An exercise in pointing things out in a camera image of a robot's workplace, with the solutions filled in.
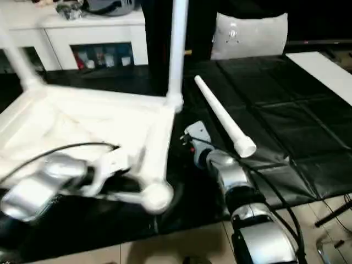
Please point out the white plastic table leg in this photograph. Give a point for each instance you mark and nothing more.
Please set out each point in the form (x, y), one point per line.
(16, 57)
(220, 110)
(177, 49)

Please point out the white plastic table top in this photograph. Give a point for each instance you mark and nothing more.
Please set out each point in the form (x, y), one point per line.
(68, 110)

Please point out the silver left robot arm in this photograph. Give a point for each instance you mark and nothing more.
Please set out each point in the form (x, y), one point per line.
(33, 192)

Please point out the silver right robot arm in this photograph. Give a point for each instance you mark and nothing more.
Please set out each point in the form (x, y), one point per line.
(233, 176)

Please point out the black work mat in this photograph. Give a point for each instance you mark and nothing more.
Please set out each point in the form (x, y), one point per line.
(275, 110)

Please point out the small white jar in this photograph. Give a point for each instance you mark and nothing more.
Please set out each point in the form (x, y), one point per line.
(110, 61)
(90, 63)
(125, 61)

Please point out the black cabinet with gold label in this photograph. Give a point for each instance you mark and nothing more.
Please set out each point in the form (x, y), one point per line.
(159, 41)

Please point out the grey cushion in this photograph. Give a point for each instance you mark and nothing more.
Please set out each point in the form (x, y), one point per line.
(250, 35)

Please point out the red packet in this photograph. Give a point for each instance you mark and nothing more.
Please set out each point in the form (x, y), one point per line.
(80, 61)

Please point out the white sideboard cabinet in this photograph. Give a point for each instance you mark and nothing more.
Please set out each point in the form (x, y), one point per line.
(96, 30)

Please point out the white flat board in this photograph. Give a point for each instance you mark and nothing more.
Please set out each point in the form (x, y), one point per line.
(324, 71)

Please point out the black round helmet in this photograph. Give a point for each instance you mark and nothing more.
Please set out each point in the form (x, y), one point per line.
(110, 6)

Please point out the black floor stand bar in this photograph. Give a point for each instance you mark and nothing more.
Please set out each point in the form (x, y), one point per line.
(334, 213)

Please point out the black crumpled bundle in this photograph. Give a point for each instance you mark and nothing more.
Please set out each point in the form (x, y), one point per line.
(68, 11)

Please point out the small pink plush toy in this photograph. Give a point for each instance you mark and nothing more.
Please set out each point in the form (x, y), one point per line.
(42, 2)

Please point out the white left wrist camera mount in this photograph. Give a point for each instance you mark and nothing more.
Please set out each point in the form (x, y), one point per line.
(112, 162)

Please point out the silver chair frame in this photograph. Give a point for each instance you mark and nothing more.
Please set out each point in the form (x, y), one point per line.
(321, 247)

